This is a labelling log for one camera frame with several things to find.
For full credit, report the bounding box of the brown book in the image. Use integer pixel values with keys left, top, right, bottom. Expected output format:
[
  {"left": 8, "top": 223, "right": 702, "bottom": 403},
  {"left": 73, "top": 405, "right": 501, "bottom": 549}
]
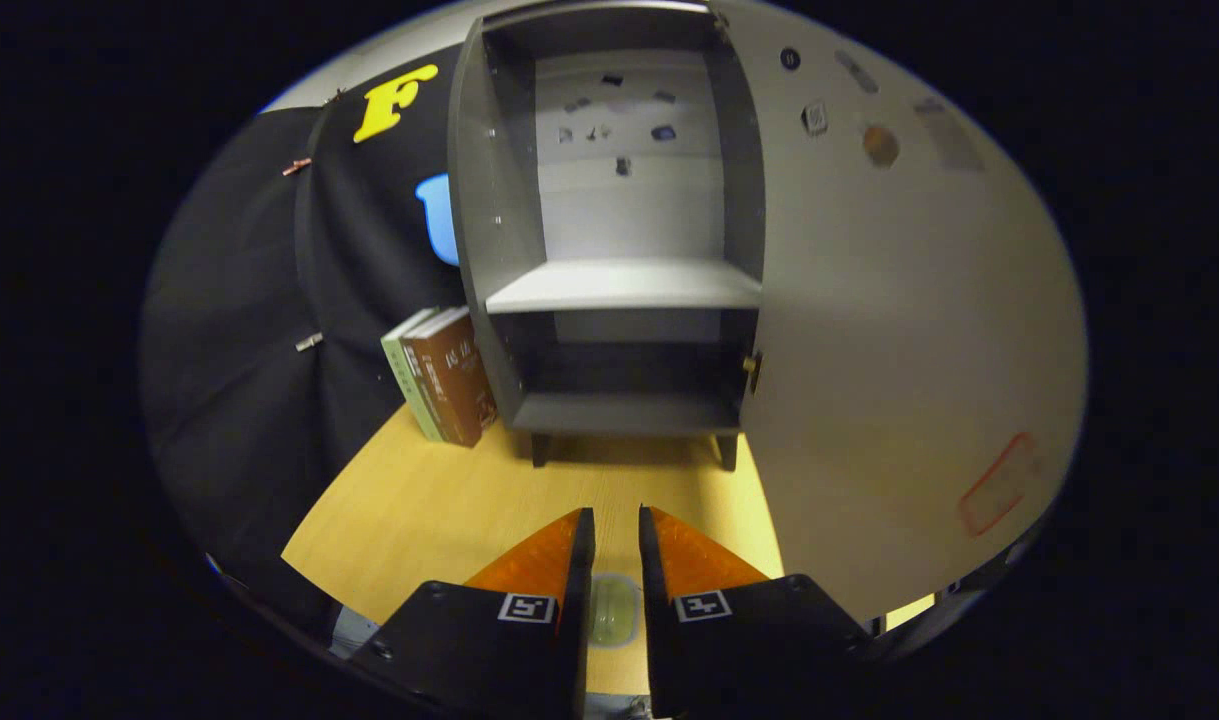
[{"left": 402, "top": 308, "right": 500, "bottom": 449}]

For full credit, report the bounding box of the black backdrop cloth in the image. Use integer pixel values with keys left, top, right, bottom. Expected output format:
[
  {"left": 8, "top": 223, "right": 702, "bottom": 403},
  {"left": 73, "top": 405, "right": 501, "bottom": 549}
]
[{"left": 139, "top": 45, "right": 470, "bottom": 641}]

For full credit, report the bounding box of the beige cabinet door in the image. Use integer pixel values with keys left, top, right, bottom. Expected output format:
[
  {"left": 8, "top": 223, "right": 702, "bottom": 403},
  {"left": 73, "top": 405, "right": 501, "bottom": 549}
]
[{"left": 709, "top": 0, "right": 1090, "bottom": 626}]

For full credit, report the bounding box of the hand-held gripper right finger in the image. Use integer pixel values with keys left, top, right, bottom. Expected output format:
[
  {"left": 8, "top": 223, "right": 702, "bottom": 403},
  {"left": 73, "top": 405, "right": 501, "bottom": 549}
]
[{"left": 637, "top": 505, "right": 875, "bottom": 720}]

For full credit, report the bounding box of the grey cabinet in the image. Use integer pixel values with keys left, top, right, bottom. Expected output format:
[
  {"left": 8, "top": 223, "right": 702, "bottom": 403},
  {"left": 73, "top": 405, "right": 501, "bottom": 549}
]
[{"left": 447, "top": 0, "right": 768, "bottom": 471}]

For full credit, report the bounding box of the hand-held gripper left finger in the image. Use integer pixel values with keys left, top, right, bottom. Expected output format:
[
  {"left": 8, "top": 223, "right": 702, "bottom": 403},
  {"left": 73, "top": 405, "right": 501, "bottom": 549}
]
[{"left": 349, "top": 507, "right": 597, "bottom": 720}]

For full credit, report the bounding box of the pale green oval object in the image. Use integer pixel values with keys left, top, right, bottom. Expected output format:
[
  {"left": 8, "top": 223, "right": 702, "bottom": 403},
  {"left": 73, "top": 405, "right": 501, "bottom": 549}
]
[{"left": 587, "top": 572, "right": 642, "bottom": 649}]

